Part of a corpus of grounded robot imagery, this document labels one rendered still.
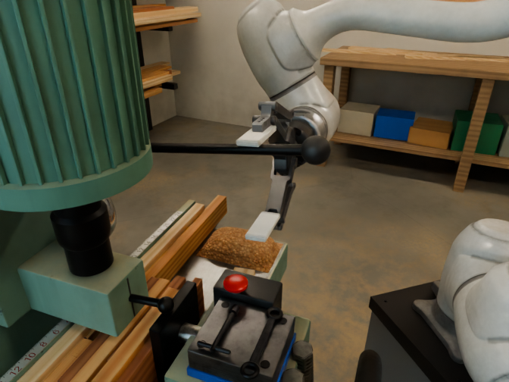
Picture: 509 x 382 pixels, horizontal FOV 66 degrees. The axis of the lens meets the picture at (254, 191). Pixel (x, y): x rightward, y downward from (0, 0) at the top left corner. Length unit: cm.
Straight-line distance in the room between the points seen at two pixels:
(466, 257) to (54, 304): 73
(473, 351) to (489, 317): 6
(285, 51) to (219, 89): 347
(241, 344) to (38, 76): 32
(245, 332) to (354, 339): 139
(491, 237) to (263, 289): 53
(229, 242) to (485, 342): 44
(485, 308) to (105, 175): 61
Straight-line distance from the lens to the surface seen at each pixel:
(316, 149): 46
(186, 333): 53
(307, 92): 75
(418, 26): 75
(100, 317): 52
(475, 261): 89
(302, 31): 74
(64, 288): 53
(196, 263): 72
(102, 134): 38
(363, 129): 326
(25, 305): 60
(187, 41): 429
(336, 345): 180
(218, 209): 81
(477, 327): 77
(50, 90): 36
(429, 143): 321
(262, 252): 70
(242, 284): 48
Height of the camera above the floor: 135
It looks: 28 degrees down
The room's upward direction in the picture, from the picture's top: straight up
